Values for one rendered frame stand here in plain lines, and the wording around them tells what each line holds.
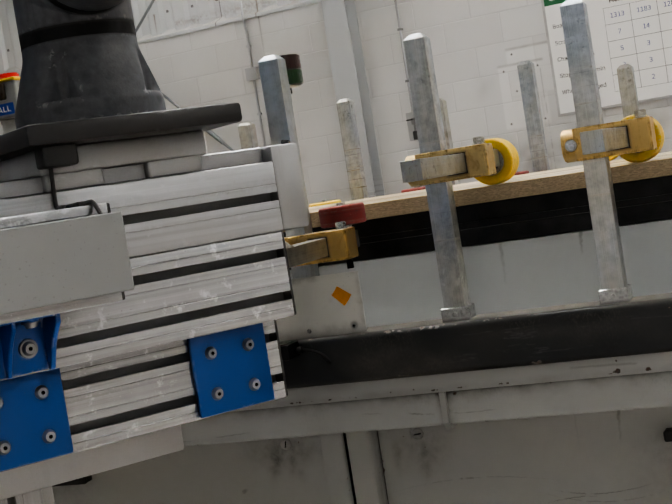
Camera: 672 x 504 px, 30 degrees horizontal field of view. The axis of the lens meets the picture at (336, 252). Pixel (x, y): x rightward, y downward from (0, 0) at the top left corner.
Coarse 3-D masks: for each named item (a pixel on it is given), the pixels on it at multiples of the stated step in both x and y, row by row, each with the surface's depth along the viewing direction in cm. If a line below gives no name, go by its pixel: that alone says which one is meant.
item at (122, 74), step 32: (32, 32) 122; (64, 32) 121; (96, 32) 122; (128, 32) 125; (32, 64) 123; (64, 64) 121; (96, 64) 121; (128, 64) 123; (32, 96) 122; (64, 96) 122; (96, 96) 120; (128, 96) 122; (160, 96) 126
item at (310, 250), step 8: (312, 240) 202; (320, 240) 202; (288, 248) 189; (296, 248) 192; (304, 248) 195; (312, 248) 198; (320, 248) 202; (288, 256) 189; (296, 256) 192; (304, 256) 195; (312, 256) 198; (320, 256) 201; (296, 264) 191
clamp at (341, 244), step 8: (320, 232) 205; (328, 232) 204; (336, 232) 204; (344, 232) 203; (352, 232) 206; (288, 240) 207; (296, 240) 206; (304, 240) 206; (328, 240) 204; (336, 240) 204; (344, 240) 203; (352, 240) 206; (328, 248) 204; (336, 248) 204; (344, 248) 203; (352, 248) 205; (328, 256) 204; (336, 256) 204; (344, 256) 203; (352, 256) 205; (304, 264) 206
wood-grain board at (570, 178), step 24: (576, 168) 248; (624, 168) 208; (648, 168) 206; (408, 192) 285; (456, 192) 218; (480, 192) 216; (504, 192) 215; (528, 192) 214; (552, 192) 212; (312, 216) 228; (384, 216) 223
